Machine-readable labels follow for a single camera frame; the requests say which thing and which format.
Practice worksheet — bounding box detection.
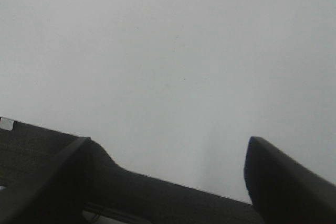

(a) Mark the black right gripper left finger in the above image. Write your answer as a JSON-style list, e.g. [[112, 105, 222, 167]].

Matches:
[[1, 137, 92, 223]]

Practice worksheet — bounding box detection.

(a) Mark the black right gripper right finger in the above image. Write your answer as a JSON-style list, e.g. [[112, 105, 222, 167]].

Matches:
[[244, 136, 335, 223]]

